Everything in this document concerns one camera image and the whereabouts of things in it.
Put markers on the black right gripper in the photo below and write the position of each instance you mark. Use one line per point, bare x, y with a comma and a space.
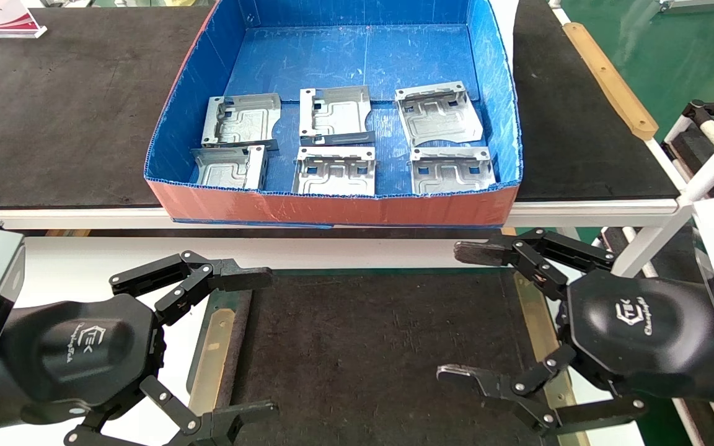
636, 328

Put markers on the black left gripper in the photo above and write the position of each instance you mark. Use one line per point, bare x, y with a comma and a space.
78, 353

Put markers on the stamped sheet metal bracket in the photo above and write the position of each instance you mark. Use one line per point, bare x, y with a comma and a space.
332, 179
245, 121
341, 114
450, 176
224, 170
437, 118

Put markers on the blue corrugated box red outside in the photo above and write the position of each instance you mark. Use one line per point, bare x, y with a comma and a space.
357, 62

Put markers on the tan strip along tray edge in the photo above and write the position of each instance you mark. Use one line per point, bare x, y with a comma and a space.
533, 316

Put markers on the dark green tray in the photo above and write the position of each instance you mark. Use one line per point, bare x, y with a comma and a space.
217, 300

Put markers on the black tray mat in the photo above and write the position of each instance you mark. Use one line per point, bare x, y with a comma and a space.
363, 347

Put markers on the large black table mat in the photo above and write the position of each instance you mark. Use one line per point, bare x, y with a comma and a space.
580, 124

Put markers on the black cart mat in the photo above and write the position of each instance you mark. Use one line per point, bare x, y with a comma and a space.
688, 152

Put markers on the long tan wooden strip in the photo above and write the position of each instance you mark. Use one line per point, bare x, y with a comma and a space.
611, 80

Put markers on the white table edge rail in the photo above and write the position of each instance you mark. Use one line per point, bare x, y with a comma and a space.
580, 214

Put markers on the white pipe rack frame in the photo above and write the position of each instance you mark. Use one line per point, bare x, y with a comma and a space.
713, 167

